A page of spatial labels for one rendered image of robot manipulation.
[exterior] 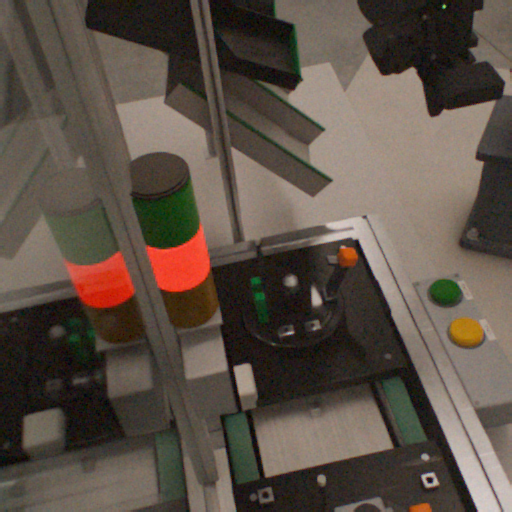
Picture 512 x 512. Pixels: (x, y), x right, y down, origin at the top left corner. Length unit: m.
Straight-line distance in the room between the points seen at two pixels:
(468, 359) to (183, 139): 0.77
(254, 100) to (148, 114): 0.46
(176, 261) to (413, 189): 0.82
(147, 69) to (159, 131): 1.87
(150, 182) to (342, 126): 0.97
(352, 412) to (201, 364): 0.38
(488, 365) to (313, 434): 0.24
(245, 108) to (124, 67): 2.30
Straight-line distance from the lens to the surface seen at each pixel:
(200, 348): 0.62
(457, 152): 1.40
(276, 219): 1.26
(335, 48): 3.33
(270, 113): 1.16
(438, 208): 1.28
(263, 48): 1.03
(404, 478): 0.85
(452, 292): 1.00
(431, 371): 0.94
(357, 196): 1.29
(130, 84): 3.29
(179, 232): 0.52
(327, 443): 0.93
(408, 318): 0.99
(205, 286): 0.58
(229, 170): 1.02
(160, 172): 0.51
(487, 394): 0.93
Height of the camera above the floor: 1.74
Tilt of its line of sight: 47 degrees down
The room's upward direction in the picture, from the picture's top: 9 degrees counter-clockwise
